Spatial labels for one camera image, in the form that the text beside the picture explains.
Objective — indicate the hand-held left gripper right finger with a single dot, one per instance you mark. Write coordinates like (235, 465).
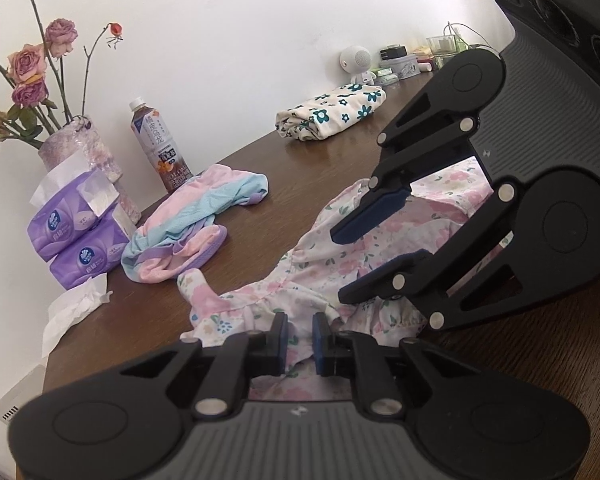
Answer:
(320, 342)

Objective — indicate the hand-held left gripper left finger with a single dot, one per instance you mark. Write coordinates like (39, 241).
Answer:
(281, 342)

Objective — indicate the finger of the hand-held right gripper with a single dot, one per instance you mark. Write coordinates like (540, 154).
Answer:
(375, 210)
(405, 275)

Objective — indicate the pink floral dress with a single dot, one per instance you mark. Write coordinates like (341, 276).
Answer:
(290, 285)

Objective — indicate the folded cream flower-print garment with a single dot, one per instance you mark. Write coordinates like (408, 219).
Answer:
(330, 110)

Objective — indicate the glass cup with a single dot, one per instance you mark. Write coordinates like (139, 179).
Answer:
(442, 50)

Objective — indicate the small green box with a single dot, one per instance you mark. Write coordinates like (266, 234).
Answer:
(384, 76)

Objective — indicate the grey round tin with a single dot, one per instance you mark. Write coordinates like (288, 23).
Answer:
(405, 67)

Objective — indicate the white robot figure speaker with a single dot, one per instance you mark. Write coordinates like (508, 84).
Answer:
(356, 60)

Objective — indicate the pastel pink blue garment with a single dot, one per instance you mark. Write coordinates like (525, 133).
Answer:
(195, 210)

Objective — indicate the crumpled white tissue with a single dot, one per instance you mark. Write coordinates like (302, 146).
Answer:
(72, 310)

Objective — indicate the brown tea bottle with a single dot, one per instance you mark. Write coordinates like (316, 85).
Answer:
(162, 150)

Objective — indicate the opened purple tissue pack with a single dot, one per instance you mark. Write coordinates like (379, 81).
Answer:
(65, 220)

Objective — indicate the white vented appliance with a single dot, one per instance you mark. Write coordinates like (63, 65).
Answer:
(17, 395)

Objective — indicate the purple fuzzy vase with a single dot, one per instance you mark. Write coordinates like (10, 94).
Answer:
(80, 145)

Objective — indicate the dried rose bouquet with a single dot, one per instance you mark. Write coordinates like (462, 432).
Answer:
(35, 55)

